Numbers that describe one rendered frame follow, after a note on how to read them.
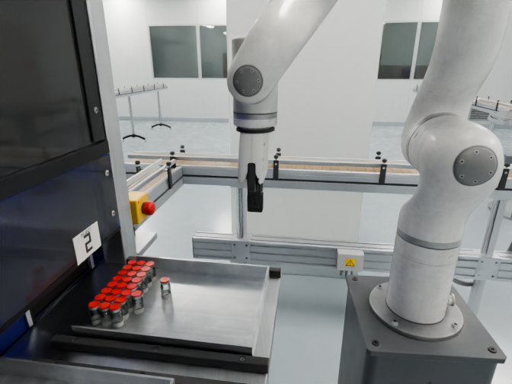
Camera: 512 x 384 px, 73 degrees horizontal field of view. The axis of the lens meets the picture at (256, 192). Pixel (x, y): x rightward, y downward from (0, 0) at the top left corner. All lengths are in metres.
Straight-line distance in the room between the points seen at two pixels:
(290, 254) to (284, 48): 1.32
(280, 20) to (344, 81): 1.56
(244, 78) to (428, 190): 0.36
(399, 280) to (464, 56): 0.43
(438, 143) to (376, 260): 1.20
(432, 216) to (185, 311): 0.52
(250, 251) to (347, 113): 0.97
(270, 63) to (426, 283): 0.51
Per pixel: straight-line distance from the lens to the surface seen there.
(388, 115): 8.91
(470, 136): 0.63
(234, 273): 0.88
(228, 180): 1.61
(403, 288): 0.80
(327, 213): 2.29
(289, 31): 0.57
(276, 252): 1.75
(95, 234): 0.84
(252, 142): 0.64
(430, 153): 0.64
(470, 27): 0.68
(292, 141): 2.15
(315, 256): 1.76
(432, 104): 0.75
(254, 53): 0.56
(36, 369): 0.73
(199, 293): 0.84
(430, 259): 0.75
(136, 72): 9.60
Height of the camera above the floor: 1.37
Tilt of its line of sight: 20 degrees down
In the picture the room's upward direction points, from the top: straight up
